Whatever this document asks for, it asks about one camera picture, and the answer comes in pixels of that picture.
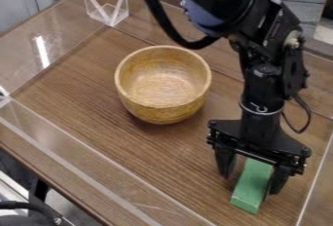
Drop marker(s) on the clear acrylic tray wall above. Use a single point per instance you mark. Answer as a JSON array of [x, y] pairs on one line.
[[105, 189]]

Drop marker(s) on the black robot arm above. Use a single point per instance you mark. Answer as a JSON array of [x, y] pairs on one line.
[[264, 34]]

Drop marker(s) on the green rectangular block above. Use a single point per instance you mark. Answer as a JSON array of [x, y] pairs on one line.
[[250, 187]]

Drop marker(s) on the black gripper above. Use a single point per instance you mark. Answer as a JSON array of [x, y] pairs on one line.
[[278, 150]]

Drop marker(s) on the black table leg bracket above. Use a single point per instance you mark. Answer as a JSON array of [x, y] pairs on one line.
[[37, 192]]

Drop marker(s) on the brown wooden bowl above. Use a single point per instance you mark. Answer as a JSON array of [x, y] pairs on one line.
[[163, 82]]

